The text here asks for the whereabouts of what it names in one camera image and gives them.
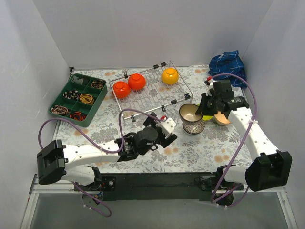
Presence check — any white brown patterned bowl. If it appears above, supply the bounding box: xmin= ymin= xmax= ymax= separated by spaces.
xmin=182 ymin=120 xmax=205 ymax=135

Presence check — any green compartment organizer tray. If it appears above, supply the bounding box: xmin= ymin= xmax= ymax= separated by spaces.
xmin=49 ymin=73 xmax=108 ymax=127

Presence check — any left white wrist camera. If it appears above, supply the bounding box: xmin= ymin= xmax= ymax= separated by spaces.
xmin=157 ymin=116 xmax=176 ymax=135

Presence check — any yellow bowl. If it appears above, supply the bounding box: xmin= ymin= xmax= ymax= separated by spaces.
xmin=161 ymin=68 xmax=179 ymax=84

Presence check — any orange bowl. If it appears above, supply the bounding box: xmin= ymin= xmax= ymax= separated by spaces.
xmin=112 ymin=81 xmax=131 ymax=99
xmin=128 ymin=73 xmax=146 ymax=90

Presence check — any black patterned bowl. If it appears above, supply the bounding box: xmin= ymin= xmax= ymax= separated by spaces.
xmin=179 ymin=103 xmax=203 ymax=125

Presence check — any blue checked cloth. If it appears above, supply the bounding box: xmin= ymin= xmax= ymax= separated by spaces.
xmin=209 ymin=50 xmax=247 ymax=88

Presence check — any beige bowl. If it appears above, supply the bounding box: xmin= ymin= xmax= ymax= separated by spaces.
xmin=214 ymin=113 xmax=231 ymax=126

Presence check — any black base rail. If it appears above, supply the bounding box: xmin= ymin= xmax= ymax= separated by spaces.
xmin=73 ymin=172 xmax=236 ymax=202

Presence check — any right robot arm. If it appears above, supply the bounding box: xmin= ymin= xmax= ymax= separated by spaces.
xmin=196 ymin=78 xmax=292 ymax=191

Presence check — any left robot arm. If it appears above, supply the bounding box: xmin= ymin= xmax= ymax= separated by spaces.
xmin=36 ymin=114 xmax=177 ymax=191

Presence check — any metal wire dish rack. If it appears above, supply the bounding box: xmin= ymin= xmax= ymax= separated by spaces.
xmin=109 ymin=61 xmax=193 ymax=113

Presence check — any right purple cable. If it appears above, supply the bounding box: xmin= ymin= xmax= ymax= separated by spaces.
xmin=211 ymin=73 xmax=258 ymax=208

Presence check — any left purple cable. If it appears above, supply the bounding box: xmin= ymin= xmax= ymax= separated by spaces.
xmin=38 ymin=108 xmax=163 ymax=217

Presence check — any purple cable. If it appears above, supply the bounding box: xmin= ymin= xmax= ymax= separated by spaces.
xmin=211 ymin=73 xmax=258 ymax=208
xmin=38 ymin=108 xmax=163 ymax=217

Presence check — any lime green bowl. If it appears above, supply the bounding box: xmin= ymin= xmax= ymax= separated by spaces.
xmin=203 ymin=115 xmax=213 ymax=122

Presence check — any floral table mat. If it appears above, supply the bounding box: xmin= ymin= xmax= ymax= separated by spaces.
xmin=47 ymin=64 xmax=268 ymax=174

